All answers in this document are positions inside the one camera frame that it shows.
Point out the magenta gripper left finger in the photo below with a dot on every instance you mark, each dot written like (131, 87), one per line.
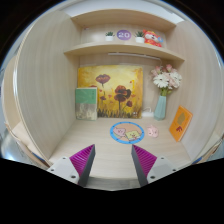
(75, 168)

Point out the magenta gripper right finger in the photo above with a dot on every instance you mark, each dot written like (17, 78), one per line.
(149, 167)

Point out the pink cartoon mouse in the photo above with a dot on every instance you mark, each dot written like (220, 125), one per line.
(152, 131)

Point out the round cartoon mouse pad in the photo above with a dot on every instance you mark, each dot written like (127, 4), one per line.
(127, 132)

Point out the white power strip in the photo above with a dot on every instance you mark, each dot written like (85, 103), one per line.
(147, 114)

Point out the light blue vase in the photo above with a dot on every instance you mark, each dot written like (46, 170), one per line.
(160, 110)

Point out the green grey book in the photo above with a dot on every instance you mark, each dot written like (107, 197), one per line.
(86, 103)

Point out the yellow poppy flower painting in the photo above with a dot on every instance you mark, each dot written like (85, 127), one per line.
(120, 89)

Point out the pink white flower bouquet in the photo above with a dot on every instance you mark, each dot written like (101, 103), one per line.
(166, 78)

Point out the wooden desk shelf unit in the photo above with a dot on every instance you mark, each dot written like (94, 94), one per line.
(38, 89)

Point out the white light bar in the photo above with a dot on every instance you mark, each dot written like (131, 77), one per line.
(134, 55)

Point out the right small potted plant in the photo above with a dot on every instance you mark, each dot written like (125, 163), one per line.
(139, 37)

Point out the small potted plant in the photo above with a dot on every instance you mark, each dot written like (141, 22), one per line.
(139, 37)
(109, 36)

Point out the left small potted plant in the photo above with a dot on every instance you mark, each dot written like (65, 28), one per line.
(109, 36)

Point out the purple round number sign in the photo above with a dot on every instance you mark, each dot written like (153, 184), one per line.
(124, 35)

